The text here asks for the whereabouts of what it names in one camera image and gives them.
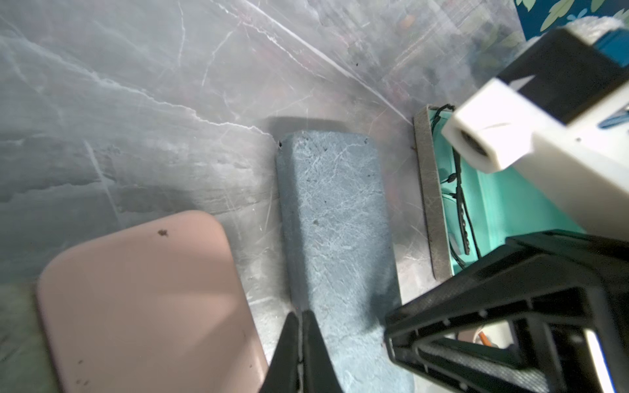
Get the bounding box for pink case with brown glasses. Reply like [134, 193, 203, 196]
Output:
[36, 211, 268, 392]

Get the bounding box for green case with black glasses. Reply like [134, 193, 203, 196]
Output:
[414, 105, 583, 282]

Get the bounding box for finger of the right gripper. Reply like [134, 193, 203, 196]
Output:
[385, 230, 628, 352]
[388, 338, 551, 392]

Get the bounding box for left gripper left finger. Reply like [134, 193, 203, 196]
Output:
[259, 312, 300, 393]

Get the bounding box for thin black framed glasses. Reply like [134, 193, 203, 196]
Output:
[430, 103, 483, 270]

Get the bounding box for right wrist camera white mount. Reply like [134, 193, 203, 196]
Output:
[441, 16, 629, 242]

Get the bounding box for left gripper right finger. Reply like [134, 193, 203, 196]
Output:
[301, 310, 343, 393]

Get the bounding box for green case with olive glasses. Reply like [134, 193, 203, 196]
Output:
[276, 131, 414, 392]

